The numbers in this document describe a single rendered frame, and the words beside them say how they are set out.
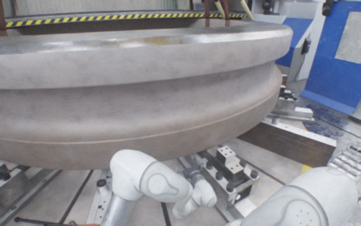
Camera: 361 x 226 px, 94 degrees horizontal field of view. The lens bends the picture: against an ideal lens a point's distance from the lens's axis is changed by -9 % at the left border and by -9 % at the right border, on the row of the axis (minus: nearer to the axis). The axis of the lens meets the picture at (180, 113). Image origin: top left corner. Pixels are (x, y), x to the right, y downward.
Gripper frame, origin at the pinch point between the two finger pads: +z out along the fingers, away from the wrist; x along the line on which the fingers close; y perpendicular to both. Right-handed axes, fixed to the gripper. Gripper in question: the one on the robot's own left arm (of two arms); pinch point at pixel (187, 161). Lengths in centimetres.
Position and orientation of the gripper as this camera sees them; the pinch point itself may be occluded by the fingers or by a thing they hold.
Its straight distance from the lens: 142.2
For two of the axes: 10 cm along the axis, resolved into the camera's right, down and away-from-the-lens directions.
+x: -9.3, 1.8, -3.1
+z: -3.6, -4.5, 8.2
